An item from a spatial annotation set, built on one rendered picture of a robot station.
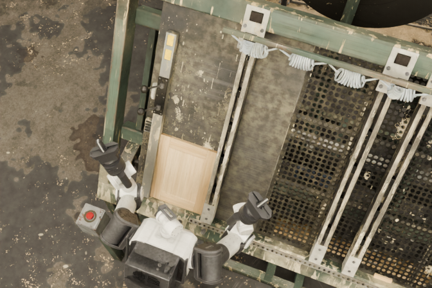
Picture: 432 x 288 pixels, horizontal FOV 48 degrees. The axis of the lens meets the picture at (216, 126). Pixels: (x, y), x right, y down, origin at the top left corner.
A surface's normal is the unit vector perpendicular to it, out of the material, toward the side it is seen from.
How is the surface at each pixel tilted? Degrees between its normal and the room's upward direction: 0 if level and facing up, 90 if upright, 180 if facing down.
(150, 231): 23
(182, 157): 56
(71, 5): 0
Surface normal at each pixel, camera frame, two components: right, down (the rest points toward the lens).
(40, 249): 0.01, -0.47
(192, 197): -0.29, 0.43
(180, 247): 0.14, -0.76
